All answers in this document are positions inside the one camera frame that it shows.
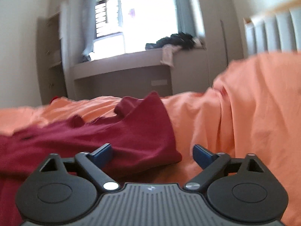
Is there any dark red sweater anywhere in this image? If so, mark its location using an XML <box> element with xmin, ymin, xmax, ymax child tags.
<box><xmin>1</xmin><ymin>92</ymin><xmax>182</xmax><ymax>225</ymax></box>

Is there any dark clothes pile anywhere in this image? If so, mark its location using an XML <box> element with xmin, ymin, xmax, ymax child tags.
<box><xmin>145</xmin><ymin>32</ymin><xmax>203</xmax><ymax>50</ymax></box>

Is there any orange duvet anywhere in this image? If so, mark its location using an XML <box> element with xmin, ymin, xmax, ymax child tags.
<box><xmin>1</xmin><ymin>52</ymin><xmax>300</xmax><ymax>225</ymax></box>

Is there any open grey wardrobe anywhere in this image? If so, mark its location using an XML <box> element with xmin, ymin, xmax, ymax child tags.
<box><xmin>36</xmin><ymin>2</ymin><xmax>68</xmax><ymax>105</ymax></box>

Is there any grey window seat cabinet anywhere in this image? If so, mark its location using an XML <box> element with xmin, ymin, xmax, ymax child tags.
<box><xmin>72</xmin><ymin>49</ymin><xmax>209</xmax><ymax>100</ymax></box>

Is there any white cloth hanging over ledge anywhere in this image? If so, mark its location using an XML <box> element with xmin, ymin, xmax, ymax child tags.
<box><xmin>160</xmin><ymin>44</ymin><xmax>182</xmax><ymax>68</ymax></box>

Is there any tall grey wardrobe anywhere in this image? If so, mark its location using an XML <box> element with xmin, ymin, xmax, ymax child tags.
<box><xmin>195</xmin><ymin>0</ymin><xmax>246</xmax><ymax>88</ymax></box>

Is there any right blue curtain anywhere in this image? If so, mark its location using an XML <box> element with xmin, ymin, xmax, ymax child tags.
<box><xmin>175</xmin><ymin>0</ymin><xmax>205</xmax><ymax>38</ymax></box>

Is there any grey padded wooden headboard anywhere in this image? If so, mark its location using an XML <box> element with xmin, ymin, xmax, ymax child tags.
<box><xmin>244</xmin><ymin>0</ymin><xmax>300</xmax><ymax>56</ymax></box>

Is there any pink garment outside window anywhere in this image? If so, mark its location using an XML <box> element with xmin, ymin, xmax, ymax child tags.
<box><xmin>128</xmin><ymin>9</ymin><xmax>135</xmax><ymax>16</ymax></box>

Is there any left light blue curtain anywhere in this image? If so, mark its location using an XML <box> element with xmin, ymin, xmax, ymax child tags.
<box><xmin>82</xmin><ymin>0</ymin><xmax>97</xmax><ymax>62</ymax></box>

